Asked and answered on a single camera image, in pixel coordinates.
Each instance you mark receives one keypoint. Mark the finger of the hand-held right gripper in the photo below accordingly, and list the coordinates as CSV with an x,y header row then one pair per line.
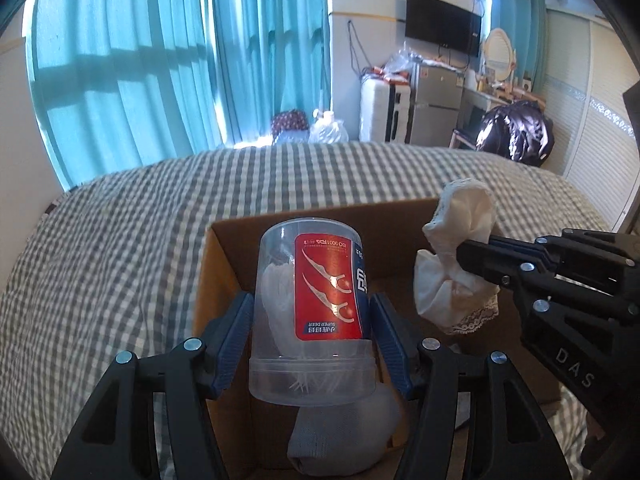
x,y
492,249
487,275

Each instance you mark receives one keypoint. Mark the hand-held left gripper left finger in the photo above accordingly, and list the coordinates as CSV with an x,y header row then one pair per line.
x,y
231,334

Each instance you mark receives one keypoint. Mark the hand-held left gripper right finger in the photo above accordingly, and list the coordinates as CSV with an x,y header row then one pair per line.
x,y
391,336

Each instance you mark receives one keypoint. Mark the white lace sock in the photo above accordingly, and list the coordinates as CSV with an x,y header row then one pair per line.
x,y
460,270

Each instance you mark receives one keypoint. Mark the cardboard box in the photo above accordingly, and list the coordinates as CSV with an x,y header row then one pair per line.
x,y
380,270

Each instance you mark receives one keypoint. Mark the clear floss pick jar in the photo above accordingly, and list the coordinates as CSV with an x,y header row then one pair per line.
x,y
310,310

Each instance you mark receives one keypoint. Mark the checkered bed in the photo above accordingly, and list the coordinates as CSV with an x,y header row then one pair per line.
x,y
150,270

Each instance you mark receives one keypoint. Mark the grey white sock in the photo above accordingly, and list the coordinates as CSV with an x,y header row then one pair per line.
x,y
337,432

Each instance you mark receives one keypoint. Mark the black garbage bag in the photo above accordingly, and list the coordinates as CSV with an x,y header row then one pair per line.
x,y
515,130

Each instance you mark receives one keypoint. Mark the white dressing table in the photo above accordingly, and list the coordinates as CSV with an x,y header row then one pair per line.
x,y
487,105

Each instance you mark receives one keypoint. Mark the silver mini fridge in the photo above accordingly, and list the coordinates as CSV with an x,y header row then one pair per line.
x,y
432,105

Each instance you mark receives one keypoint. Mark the white sliding wardrobe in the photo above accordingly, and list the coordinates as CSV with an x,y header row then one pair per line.
x,y
595,110

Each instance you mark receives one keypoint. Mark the oval vanity mirror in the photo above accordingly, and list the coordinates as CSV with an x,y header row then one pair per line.
x,y
499,52

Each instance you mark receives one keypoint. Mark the clear plastic bag pile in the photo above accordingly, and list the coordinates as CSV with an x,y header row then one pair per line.
x,y
405,62

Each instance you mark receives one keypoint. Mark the dark patterned bag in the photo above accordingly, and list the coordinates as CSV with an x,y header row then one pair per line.
x,y
290,127

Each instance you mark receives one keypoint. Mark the teal curtain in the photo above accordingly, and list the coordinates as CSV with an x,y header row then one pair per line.
x,y
515,10
175,55

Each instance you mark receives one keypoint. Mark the wall television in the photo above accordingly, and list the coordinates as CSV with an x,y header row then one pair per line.
x,y
442,22

